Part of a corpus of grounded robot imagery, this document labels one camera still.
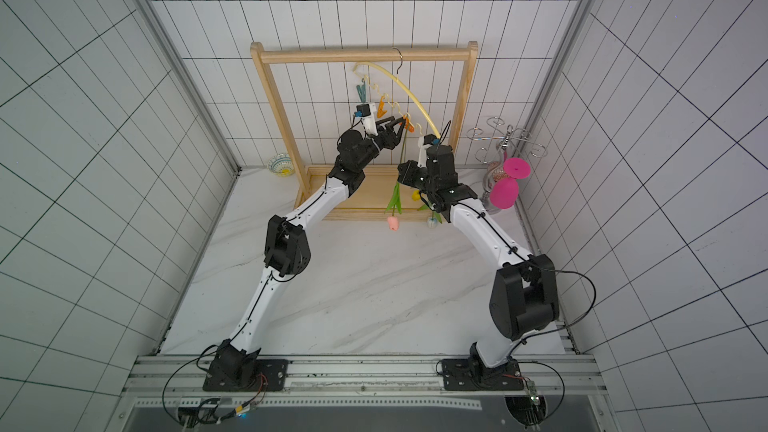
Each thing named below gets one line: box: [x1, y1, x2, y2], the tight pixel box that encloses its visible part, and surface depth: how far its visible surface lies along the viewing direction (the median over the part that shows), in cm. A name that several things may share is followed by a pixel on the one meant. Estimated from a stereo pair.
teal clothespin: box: [356, 78, 367, 103], surface depth 94 cm
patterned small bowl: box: [268, 153, 295, 177], surface depth 120 cm
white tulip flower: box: [418, 204, 443, 229], surface depth 100 cm
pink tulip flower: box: [385, 132, 404, 232], surface depth 84 cm
